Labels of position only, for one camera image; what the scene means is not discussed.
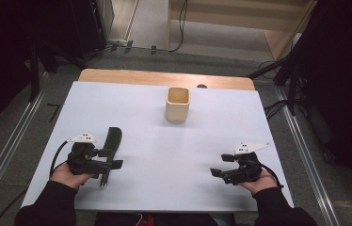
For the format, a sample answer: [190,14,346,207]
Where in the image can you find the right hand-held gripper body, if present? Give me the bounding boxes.
[222,141,272,186]

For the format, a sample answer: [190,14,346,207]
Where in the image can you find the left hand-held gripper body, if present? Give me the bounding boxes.
[67,132,104,180]

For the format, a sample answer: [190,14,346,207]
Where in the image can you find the black comb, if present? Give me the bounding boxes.
[99,126,123,188]

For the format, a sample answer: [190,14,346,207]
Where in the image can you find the beige square cup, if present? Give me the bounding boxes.
[165,87,191,123]

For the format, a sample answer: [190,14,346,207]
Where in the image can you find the person's left hand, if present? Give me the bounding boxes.
[50,162,95,190]

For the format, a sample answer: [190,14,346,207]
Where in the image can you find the person's right hand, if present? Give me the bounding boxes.
[238,169,280,195]

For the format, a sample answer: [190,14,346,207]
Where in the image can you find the white table board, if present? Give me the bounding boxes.
[21,80,296,213]

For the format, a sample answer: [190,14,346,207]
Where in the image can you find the person's dark clothing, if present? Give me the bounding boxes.
[93,212,238,226]

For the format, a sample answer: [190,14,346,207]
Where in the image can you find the wooden table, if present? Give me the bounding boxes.
[78,68,256,91]

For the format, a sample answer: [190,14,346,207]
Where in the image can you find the black stand leg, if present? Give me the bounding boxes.
[247,51,295,80]

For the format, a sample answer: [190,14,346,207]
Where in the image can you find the black stand legs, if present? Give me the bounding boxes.
[26,39,88,103]

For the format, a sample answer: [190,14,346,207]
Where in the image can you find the black curtain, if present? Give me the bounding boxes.
[285,0,352,205]

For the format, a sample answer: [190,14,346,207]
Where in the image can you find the wooden shelf unit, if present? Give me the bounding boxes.
[167,0,318,61]

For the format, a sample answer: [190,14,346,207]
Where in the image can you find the left hand-held gripper cable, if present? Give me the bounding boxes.
[48,139,70,181]

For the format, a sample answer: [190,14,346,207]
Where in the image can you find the hand-held gripper cable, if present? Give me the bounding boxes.
[259,163,285,189]
[48,139,70,181]

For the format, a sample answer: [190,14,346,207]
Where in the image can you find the right hand-held gripper cable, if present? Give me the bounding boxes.
[259,163,285,189]

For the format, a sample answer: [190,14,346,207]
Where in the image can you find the metal floor rail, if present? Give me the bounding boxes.
[276,86,342,226]
[0,73,50,218]

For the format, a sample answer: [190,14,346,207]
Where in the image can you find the black floor cables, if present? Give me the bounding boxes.
[263,99,292,122]

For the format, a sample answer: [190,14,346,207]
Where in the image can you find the black floor cable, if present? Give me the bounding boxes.
[0,187,30,226]

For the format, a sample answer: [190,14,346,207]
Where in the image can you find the black hanging cable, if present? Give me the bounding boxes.
[168,0,189,54]

